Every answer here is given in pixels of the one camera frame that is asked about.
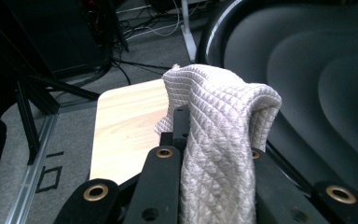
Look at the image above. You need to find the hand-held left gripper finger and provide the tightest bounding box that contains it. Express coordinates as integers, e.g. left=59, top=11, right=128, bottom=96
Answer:
left=160, top=105, right=191, bottom=150

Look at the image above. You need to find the white waffle cloth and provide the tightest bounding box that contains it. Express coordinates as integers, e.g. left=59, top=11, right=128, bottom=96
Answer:
left=154, top=63, right=282, bottom=224

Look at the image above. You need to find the black wavy ridged tray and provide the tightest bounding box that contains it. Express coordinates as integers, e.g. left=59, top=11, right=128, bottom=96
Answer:
left=195, top=0, right=358, bottom=203

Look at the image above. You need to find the white table leg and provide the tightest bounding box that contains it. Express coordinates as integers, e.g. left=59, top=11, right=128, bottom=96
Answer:
left=180, top=0, right=199, bottom=63

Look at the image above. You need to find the black cabinet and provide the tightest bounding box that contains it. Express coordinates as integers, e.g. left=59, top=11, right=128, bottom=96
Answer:
left=3, top=0, right=113, bottom=80

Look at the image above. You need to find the black floor cable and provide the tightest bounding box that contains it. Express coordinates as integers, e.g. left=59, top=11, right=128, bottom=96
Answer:
left=111, top=57, right=172, bottom=86

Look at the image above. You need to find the tangle of floor cables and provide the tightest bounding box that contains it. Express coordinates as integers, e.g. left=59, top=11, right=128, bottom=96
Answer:
left=111, top=0, right=185, bottom=41

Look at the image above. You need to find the black metal frame stand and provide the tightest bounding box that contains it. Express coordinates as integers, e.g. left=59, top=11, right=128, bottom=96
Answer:
left=0, top=18, right=102, bottom=166

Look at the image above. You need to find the aluminium floor rail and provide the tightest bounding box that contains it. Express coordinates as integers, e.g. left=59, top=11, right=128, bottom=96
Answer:
left=4, top=113, right=60, bottom=224

